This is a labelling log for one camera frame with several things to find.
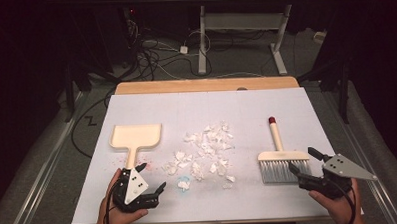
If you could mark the cream plastic dustpan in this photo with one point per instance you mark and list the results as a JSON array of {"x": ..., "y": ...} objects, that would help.
[{"x": 135, "y": 137}]

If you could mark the white board table cover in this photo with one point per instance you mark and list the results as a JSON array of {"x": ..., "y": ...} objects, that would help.
[{"x": 203, "y": 108}]

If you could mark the white metal desk frame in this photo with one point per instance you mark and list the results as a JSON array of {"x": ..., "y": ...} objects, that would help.
[{"x": 202, "y": 42}]

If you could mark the dark equipment with red light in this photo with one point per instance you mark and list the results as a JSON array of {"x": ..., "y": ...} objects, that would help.
[{"x": 132, "y": 27}]

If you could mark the pile of white paper scraps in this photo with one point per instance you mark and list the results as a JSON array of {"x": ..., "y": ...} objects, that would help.
[{"x": 209, "y": 141}]

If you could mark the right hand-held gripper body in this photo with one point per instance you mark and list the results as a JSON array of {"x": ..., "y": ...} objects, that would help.
[{"x": 342, "y": 168}]

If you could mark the person's right hand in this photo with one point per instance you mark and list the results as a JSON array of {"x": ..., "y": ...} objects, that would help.
[{"x": 343, "y": 210}]

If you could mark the white power strip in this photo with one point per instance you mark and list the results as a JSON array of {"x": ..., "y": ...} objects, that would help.
[{"x": 319, "y": 37}]

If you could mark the cream brush with red cap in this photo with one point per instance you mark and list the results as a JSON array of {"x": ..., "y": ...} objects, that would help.
[{"x": 281, "y": 155}]

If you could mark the white power adapter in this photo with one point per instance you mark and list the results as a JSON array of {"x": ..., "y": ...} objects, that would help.
[{"x": 183, "y": 49}]

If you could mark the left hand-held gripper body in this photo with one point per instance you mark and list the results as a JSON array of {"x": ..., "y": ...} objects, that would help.
[{"x": 135, "y": 187}]

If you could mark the aluminium floor rail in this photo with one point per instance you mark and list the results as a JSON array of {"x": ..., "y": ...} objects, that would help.
[
  {"x": 372, "y": 172},
  {"x": 45, "y": 170}
]

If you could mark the wooden table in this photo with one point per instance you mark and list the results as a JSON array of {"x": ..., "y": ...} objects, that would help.
[{"x": 185, "y": 85}]

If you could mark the black metal stand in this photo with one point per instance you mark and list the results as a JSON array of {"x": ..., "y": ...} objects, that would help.
[
  {"x": 344, "y": 93},
  {"x": 69, "y": 93}
]

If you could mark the person's left hand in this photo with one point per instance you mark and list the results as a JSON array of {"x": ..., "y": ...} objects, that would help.
[{"x": 118, "y": 221}]

